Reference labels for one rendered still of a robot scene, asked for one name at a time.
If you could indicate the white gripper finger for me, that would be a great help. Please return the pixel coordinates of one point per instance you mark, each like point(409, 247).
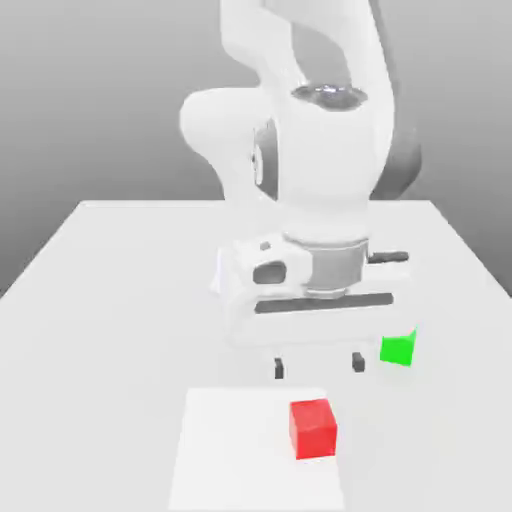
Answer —
point(278, 368)
point(358, 362)

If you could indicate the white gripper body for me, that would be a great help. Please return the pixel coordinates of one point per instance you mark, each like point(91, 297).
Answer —
point(320, 326)

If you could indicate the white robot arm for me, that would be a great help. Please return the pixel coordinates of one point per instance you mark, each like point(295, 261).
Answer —
point(328, 160)

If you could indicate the small green cube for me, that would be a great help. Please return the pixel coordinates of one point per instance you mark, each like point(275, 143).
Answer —
point(396, 351)

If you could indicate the small red cube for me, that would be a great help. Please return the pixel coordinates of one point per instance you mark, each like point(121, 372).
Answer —
point(314, 430)

